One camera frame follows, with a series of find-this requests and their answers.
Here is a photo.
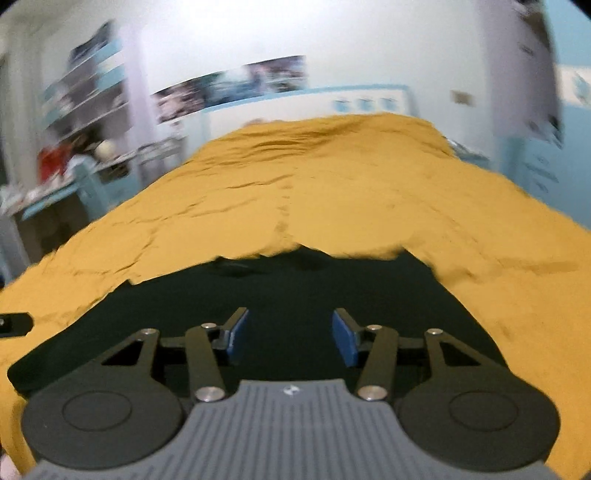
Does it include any black long sleeve sweater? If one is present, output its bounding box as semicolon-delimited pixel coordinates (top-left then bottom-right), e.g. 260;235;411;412
8;247;503;397

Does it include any white blue desk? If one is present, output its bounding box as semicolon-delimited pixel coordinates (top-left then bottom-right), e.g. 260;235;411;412
1;182;87;282

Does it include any blue desk chair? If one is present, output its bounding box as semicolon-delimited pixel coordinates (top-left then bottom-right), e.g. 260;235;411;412
73;162;115;222

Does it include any mustard yellow quilt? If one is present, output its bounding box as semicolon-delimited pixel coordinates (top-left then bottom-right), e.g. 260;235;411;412
1;114;590;479

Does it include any red bag on desk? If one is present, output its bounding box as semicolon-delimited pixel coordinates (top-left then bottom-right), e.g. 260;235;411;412
37;143;71;183

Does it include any white blue headboard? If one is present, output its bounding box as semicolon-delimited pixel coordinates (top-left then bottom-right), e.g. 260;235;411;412
198;84;418;144

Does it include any white blue wardrobe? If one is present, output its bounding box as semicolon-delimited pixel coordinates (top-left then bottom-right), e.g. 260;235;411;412
476;1;590;226

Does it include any wall bookshelf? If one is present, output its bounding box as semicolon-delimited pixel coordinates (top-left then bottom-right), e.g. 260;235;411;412
42;20;131;145

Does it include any wall light switch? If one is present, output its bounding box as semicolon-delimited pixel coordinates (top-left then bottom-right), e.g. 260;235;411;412
451;90;474;106

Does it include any anime wall poster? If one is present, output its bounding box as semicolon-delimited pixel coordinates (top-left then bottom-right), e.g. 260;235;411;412
152;55;308;123

